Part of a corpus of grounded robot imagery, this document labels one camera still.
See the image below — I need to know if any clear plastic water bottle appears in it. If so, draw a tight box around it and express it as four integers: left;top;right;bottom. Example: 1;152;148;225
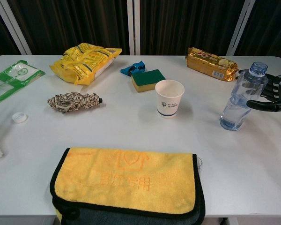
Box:
219;61;269;131

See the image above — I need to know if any white paper cup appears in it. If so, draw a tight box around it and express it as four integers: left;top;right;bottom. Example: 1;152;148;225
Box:
155;79;185;119

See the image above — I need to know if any gold biscuit package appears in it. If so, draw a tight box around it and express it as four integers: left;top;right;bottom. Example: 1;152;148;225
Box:
185;47;239;82

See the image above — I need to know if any green yellow sponge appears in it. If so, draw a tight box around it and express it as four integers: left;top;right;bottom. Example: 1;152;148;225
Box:
131;68;166;93

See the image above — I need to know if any yellow towel with black trim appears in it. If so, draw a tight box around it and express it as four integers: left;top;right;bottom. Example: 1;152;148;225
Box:
49;147;206;225

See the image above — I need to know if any yellow snack bag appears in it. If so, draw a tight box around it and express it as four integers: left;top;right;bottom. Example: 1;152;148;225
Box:
49;42;122;86

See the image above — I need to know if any black pleated curtain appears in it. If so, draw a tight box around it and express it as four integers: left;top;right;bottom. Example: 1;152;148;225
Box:
0;0;281;57

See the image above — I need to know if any white bottle cap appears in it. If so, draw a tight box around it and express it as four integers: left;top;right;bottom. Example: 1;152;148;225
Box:
11;112;28;124

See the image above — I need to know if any green white plastic bag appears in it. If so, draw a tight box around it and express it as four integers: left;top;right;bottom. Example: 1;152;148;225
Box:
0;60;46;108

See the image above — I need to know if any white frame post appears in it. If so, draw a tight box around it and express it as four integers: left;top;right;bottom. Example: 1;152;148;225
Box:
225;0;251;56
127;0;141;56
0;0;33;55

